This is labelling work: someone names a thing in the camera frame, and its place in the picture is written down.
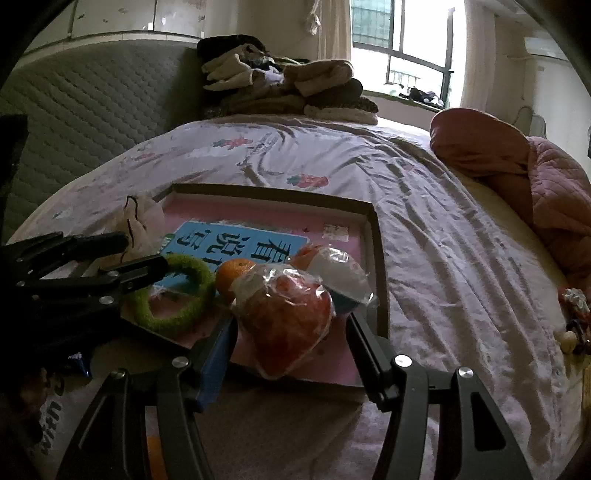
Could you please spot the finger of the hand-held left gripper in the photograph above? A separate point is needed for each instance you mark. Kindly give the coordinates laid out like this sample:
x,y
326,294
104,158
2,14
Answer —
x,y
78,249
120,277

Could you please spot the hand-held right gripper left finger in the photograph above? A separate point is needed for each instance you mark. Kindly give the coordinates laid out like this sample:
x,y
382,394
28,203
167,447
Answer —
x,y
217,355

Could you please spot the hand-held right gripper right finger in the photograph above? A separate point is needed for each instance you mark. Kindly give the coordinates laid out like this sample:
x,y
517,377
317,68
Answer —
x,y
362,355

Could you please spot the clear bag with orange contents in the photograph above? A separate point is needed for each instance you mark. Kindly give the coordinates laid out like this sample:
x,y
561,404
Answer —
x,y
286,323

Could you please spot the orange tangerine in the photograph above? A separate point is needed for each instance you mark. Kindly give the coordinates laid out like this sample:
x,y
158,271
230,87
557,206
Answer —
x,y
304,256
231,277

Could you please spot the dark shallow box pink inside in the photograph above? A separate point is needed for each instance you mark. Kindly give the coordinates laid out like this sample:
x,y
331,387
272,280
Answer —
x,y
341,217

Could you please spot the blue white wrapped snack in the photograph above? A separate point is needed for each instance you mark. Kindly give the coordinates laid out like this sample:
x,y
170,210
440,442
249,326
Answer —
x,y
341,277

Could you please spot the strawberry print bed sheet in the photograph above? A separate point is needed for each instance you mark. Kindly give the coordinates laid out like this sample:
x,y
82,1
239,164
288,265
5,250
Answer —
x,y
438,277

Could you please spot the grey quilted headboard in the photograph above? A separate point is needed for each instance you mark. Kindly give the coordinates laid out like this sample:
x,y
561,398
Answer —
x,y
92,115

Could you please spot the small toys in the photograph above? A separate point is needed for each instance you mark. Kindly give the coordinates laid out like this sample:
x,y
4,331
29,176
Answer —
x,y
575,318

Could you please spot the pink quilt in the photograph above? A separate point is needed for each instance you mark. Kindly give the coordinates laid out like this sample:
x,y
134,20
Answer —
x,y
531,184

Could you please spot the pile of folded clothes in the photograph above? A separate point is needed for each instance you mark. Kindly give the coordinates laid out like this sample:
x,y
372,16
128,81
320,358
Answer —
x,y
286,83

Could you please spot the dark cloth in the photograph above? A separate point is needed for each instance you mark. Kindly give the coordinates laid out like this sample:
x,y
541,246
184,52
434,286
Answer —
x,y
422,96

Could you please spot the cream curtain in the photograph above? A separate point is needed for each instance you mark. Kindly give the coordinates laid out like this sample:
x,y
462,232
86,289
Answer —
x,y
475,55

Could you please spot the window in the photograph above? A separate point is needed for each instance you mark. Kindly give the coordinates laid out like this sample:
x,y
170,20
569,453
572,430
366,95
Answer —
x,y
415,37

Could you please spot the white air conditioner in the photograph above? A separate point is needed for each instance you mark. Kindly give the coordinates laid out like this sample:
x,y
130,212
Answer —
x,y
547,48

